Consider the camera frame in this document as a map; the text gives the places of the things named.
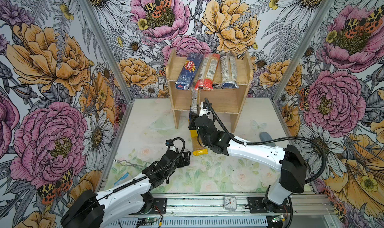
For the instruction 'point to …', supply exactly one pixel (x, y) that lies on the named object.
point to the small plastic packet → (121, 178)
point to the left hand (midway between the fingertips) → (182, 157)
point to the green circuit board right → (278, 218)
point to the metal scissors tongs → (130, 164)
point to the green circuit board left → (149, 220)
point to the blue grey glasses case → (265, 136)
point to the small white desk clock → (230, 203)
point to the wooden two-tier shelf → (226, 100)
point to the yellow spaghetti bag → (197, 149)
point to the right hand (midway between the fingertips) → (192, 117)
